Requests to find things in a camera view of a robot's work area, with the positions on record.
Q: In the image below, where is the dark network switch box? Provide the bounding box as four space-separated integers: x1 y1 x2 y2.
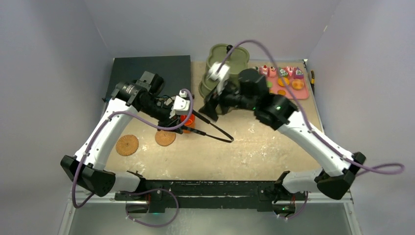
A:
105 55 192 98

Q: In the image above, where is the pink serving tray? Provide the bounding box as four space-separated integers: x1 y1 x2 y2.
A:
256 67 309 100

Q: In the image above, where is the green three-tier stand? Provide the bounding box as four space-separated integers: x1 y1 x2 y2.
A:
199 44 250 108

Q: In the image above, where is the yellow black tool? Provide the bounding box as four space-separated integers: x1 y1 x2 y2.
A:
310 70 315 93

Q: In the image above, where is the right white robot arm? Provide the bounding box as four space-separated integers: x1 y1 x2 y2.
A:
199 67 366 200

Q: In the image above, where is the orange egg tart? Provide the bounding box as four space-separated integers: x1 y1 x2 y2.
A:
277 77 290 87

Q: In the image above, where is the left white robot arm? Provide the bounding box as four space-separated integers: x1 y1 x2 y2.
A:
60 71 193 200

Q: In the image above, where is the woven coaster right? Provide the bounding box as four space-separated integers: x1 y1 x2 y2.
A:
155 130 176 146

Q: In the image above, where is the pink cake slice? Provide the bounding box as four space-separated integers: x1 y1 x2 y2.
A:
285 66 295 77

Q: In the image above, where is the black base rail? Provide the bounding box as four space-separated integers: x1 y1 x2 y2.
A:
115 180 305 213

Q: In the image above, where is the orange translucent cup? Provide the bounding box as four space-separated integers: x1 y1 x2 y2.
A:
182 114 195 134

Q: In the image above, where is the green cake slice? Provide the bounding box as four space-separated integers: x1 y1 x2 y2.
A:
278 67 289 78

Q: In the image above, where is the orange bun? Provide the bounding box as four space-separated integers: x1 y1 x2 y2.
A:
291 79 305 91

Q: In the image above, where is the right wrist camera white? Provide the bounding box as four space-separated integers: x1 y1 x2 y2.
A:
207 62 231 94

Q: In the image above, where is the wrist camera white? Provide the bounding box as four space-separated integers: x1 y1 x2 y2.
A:
172 91 190 115
207 62 231 94

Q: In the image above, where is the purple cake slice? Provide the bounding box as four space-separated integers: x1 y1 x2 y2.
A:
293 67 304 79

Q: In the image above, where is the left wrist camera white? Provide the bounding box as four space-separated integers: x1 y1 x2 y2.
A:
172 91 190 115

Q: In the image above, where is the pink strawberry roll cake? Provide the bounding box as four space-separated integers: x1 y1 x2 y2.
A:
260 65 268 76

